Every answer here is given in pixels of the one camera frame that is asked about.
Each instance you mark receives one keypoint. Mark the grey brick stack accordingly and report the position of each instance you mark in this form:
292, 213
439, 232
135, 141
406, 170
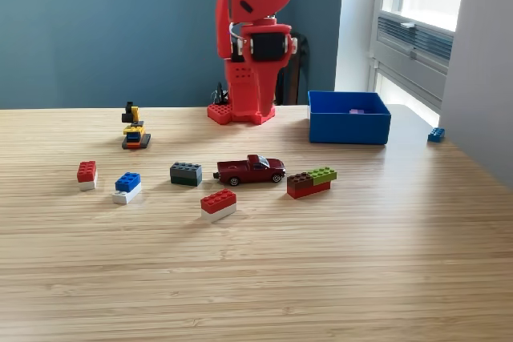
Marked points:
185, 174

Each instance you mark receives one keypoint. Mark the pink purple brick stack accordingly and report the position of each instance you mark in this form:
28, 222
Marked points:
356, 111

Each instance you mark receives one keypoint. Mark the blue plastic bin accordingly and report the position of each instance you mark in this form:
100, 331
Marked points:
348, 129

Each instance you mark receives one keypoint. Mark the small red white brick stack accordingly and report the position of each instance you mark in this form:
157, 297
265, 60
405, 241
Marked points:
86, 171

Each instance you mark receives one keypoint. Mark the blue white brick stack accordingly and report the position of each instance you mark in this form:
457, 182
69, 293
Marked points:
128, 182

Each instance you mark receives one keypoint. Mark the dark folded chair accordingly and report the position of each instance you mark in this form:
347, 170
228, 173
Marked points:
300, 77

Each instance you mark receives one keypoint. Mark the long red white brick stack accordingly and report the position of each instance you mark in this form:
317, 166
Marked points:
218, 203

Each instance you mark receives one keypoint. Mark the dark red toy pickup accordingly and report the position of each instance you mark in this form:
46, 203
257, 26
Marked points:
248, 173

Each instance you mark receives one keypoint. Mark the single blue brick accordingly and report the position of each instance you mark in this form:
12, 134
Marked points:
436, 135

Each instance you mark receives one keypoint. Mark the brown green red brick stack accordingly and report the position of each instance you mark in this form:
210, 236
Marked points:
308, 187

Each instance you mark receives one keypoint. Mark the yellow toy digger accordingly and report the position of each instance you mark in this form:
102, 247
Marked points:
136, 139

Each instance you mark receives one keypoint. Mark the grey slatted window vent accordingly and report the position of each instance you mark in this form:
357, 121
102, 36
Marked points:
421, 39

